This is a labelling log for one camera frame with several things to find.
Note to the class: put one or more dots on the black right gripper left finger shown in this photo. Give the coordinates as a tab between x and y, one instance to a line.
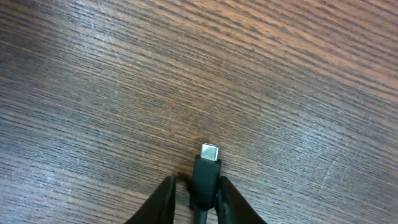
159	208

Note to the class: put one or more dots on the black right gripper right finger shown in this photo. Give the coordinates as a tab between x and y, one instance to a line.
232	208

